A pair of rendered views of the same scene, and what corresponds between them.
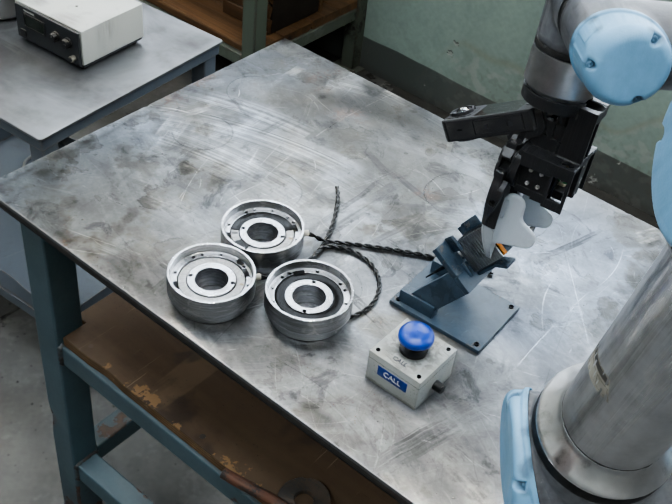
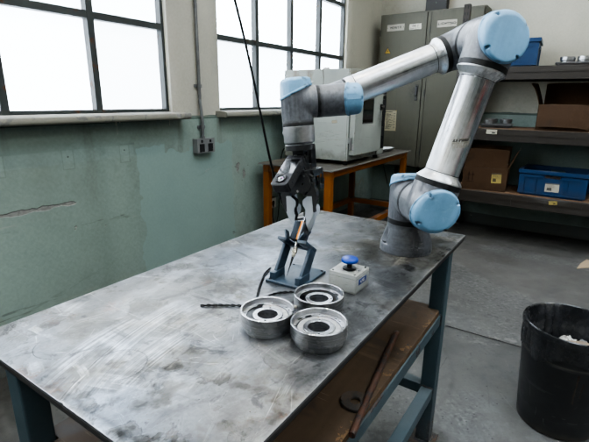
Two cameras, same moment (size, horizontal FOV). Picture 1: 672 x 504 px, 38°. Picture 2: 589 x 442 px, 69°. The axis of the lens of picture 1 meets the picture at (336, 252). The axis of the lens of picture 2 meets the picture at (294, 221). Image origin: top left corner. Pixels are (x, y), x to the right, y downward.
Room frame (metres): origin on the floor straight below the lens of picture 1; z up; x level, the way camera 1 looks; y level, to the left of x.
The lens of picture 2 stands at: (0.90, 0.85, 1.23)
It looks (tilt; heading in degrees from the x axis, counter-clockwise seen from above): 16 degrees down; 269
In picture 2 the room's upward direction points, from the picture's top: 1 degrees clockwise
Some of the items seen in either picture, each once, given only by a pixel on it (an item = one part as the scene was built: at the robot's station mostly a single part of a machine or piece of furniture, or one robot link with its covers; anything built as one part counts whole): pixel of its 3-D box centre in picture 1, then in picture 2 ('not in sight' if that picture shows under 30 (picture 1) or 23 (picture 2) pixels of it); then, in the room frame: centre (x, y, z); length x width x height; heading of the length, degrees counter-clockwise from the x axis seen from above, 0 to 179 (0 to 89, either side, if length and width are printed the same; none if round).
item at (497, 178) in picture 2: not in sight; (488, 167); (-0.98, -3.08, 0.64); 0.49 x 0.40 x 0.37; 150
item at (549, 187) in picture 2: not in sight; (554, 181); (-1.43, -2.79, 0.56); 0.52 x 0.38 x 0.22; 142
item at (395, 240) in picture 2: not in sight; (406, 232); (0.54, -0.37, 0.85); 0.15 x 0.15 x 0.10
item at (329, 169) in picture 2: not in sight; (342, 202); (0.42, -2.72, 0.39); 1.50 x 0.62 x 0.78; 55
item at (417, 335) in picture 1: (414, 346); (349, 267); (0.75, -0.10, 0.85); 0.04 x 0.04 x 0.05
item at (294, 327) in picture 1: (308, 301); (318, 302); (0.83, 0.03, 0.82); 0.10 x 0.10 x 0.04
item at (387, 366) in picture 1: (414, 364); (350, 275); (0.75, -0.10, 0.82); 0.08 x 0.07 x 0.05; 55
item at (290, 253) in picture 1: (262, 237); (267, 317); (0.94, 0.09, 0.82); 0.10 x 0.10 x 0.04
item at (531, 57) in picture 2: not in sight; (506, 55); (-1.01, -3.09, 1.61); 0.52 x 0.38 x 0.22; 148
